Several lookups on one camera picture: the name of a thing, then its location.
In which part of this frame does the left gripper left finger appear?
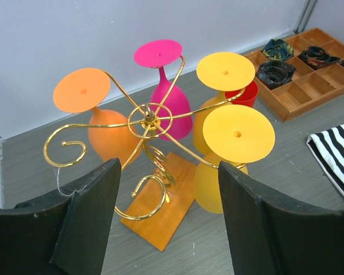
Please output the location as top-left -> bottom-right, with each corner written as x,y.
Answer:
0,159 -> 121,274

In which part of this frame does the yellow wine glass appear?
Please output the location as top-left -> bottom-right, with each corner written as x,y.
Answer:
192,52 -> 256,155
194,104 -> 275,214

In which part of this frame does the magenta plastic wine glass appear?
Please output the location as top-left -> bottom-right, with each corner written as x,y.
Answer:
134,39 -> 193,140

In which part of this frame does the orange plastic wine glass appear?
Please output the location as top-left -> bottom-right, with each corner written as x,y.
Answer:
53,68 -> 140,165

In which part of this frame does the dark rolled tie middle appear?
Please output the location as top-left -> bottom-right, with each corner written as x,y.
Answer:
298,46 -> 341,70

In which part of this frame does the wooden compartment tray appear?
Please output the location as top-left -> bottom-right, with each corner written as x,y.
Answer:
255,27 -> 344,121

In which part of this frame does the red plastic wine glass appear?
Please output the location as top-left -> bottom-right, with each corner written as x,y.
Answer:
231,81 -> 259,108

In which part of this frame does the dark rolled tie left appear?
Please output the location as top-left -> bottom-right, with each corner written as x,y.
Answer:
256,60 -> 296,90

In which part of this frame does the black white striped cloth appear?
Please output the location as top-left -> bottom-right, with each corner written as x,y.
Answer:
306,124 -> 344,197

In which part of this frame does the dark rolled tie top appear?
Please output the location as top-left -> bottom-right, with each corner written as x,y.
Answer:
261,38 -> 295,61

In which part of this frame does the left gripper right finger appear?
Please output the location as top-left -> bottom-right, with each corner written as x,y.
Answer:
218,162 -> 344,274

